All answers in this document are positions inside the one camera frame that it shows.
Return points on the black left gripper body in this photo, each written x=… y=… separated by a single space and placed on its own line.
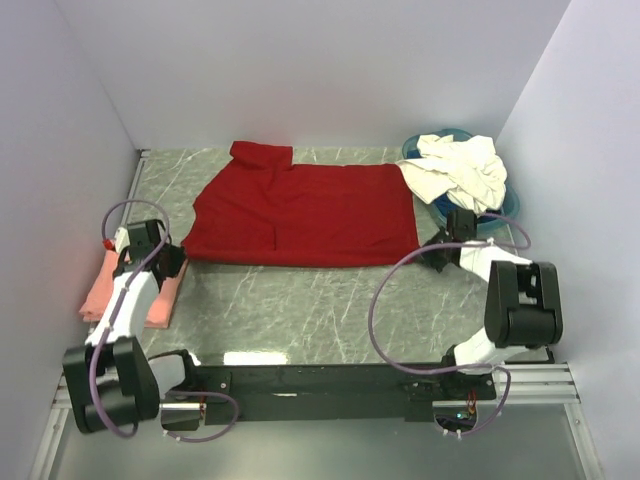
x=173 y=256

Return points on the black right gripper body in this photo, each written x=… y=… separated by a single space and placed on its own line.
x=436 y=259

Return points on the red t shirt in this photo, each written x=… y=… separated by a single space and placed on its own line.
x=264 y=209

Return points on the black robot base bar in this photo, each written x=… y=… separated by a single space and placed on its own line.
x=328 y=392

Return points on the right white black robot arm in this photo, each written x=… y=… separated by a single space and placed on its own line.
x=523 y=304

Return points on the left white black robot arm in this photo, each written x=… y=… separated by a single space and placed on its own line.
x=110 y=381

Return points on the blue t shirt in basket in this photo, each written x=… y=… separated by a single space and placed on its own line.
x=444 y=206

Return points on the teal plastic laundry basket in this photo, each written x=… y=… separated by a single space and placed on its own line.
x=511 y=202

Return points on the folded pink t shirt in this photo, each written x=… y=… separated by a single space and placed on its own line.
x=160 y=312

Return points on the white crumpled t shirt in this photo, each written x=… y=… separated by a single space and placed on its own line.
x=470 y=173

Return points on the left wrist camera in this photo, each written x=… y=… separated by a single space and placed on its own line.
x=119 y=242

